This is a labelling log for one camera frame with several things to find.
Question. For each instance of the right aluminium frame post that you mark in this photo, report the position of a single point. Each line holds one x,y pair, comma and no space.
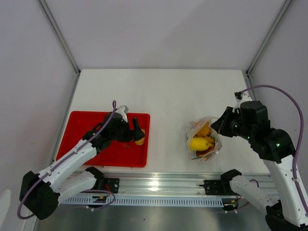
277,22

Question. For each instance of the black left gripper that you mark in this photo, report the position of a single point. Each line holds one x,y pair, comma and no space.
134,134

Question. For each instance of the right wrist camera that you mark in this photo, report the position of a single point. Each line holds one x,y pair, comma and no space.
241,98

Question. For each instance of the yellow mango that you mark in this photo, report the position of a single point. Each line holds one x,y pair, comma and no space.
199,144

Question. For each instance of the yellow ginger root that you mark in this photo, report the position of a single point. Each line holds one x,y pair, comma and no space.
205,132

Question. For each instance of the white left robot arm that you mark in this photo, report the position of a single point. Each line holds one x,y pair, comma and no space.
91,140

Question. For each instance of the clear zip top bag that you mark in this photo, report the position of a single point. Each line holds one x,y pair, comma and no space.
190,132

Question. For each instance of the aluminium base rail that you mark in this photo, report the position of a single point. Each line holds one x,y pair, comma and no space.
131,184

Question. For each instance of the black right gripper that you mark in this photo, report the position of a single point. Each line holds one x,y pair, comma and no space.
221,125

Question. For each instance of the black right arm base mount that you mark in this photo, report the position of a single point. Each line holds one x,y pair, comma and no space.
217,187

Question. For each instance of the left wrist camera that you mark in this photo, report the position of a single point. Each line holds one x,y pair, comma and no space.
122,110

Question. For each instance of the left aluminium frame post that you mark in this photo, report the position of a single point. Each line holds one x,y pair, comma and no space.
58,34

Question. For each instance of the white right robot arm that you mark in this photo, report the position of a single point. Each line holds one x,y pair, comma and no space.
275,147

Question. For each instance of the aluminium frame post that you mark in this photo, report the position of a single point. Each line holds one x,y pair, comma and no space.
277,22
58,34

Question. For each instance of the white slotted cable duct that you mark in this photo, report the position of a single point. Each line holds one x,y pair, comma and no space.
145,201

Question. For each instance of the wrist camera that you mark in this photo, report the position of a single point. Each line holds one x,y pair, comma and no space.
122,110
241,98

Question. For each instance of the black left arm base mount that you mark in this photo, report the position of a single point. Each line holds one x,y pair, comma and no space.
111,183

